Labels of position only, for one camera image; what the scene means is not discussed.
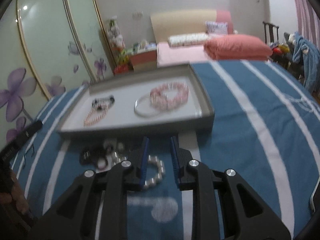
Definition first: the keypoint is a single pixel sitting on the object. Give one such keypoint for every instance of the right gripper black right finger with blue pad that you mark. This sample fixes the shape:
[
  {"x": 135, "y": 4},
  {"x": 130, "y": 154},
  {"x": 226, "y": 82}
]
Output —
[{"x": 225, "y": 206}]

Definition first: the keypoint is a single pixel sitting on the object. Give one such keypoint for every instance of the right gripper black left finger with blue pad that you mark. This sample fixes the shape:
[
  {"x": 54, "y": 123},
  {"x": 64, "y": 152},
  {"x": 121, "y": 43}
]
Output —
[{"x": 75, "y": 213}]

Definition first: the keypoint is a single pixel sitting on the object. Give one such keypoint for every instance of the white smartphone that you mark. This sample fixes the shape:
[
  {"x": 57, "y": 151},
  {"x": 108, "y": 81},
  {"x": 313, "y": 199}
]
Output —
[{"x": 314, "y": 201}]

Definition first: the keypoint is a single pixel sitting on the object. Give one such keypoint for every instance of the blue striped bedspread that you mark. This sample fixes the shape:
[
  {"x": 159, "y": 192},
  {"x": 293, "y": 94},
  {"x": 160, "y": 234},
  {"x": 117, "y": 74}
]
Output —
[{"x": 266, "y": 127}]

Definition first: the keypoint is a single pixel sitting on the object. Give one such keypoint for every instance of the floral sliding wardrobe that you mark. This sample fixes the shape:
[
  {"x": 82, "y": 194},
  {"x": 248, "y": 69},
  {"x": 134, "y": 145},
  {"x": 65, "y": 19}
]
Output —
[{"x": 48, "y": 47}]

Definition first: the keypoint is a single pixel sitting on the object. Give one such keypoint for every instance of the silver bangle in tray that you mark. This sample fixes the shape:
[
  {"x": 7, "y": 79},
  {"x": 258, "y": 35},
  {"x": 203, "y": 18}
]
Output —
[{"x": 144, "y": 108}]

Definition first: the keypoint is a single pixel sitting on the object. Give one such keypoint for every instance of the grey cardboard tray box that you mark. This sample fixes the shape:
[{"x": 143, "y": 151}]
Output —
[{"x": 132, "y": 113}]

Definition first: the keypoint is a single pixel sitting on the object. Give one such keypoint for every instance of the stack of plush toys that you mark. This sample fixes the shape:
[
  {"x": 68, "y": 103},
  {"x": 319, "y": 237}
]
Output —
[{"x": 115, "y": 38}]

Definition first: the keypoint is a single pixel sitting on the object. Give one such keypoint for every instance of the salmon folded duvet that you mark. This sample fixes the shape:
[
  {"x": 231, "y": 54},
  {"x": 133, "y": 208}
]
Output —
[{"x": 237, "y": 47}]

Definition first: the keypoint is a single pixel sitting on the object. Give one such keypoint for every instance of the pink nightstand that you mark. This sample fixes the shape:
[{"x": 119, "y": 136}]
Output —
[{"x": 145, "y": 60}]

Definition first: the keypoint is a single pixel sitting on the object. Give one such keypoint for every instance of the blue plush robe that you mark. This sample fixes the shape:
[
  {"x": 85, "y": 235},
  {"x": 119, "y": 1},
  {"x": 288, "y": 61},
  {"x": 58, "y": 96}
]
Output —
[{"x": 308, "y": 52}]

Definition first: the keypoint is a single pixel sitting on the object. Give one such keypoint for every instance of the pink bed sheet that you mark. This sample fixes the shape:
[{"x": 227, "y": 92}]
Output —
[{"x": 167, "y": 55}]

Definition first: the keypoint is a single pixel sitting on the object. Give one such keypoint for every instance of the white patterned pillow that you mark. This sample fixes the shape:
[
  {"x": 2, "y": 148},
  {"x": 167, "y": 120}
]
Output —
[{"x": 188, "y": 39}]

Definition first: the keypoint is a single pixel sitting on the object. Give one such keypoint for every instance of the dark wooden chair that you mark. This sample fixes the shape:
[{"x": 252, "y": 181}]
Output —
[{"x": 271, "y": 32}]

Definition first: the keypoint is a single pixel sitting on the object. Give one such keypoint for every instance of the purple floral pillow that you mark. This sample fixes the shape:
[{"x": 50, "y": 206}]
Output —
[{"x": 216, "y": 27}]

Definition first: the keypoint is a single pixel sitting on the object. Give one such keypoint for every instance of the pink curtain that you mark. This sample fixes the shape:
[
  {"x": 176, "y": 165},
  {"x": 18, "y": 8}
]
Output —
[{"x": 308, "y": 21}]

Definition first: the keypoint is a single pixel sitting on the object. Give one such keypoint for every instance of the cream pink headboard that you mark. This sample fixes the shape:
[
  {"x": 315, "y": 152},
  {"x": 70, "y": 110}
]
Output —
[{"x": 166, "y": 24}]

